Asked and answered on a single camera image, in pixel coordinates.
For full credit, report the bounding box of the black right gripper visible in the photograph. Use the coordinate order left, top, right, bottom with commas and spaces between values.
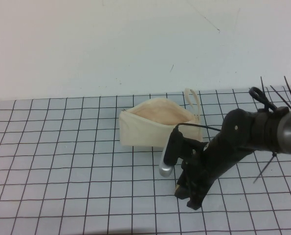
174, 132, 244, 211

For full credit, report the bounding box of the cream canvas pencil case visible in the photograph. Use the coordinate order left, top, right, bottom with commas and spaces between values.
119, 88, 203, 147

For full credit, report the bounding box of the blue grid pattern tablecloth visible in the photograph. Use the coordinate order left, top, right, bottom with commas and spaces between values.
0, 85, 291, 235

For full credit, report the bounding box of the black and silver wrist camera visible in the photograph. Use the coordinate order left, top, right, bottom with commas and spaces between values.
158, 127, 202, 178

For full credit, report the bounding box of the black camera cable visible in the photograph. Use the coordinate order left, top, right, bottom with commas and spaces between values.
174, 87, 280, 134

